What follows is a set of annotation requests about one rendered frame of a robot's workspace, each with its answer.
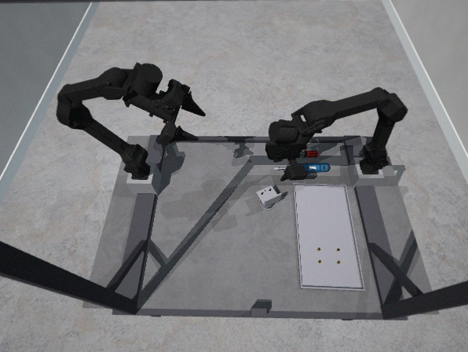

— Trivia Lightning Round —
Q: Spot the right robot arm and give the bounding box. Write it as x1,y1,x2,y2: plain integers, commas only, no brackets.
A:
265,87,408,174

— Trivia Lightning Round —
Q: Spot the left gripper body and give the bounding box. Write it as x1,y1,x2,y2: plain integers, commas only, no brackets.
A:
147,84,190,146

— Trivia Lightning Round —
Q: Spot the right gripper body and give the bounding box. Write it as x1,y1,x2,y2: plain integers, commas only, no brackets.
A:
285,142,308,181

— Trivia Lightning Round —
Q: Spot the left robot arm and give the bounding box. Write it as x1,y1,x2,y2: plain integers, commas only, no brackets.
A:
56,62,185,180

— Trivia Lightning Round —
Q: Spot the blue cylinder with white label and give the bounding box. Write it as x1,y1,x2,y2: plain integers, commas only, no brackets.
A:
274,163,330,173

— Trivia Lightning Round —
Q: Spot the red-handled screwdriver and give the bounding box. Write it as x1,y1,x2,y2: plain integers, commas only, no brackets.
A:
300,150,318,157

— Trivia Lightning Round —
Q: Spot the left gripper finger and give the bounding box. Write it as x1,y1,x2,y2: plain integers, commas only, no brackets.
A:
170,126,199,143
181,91,206,116

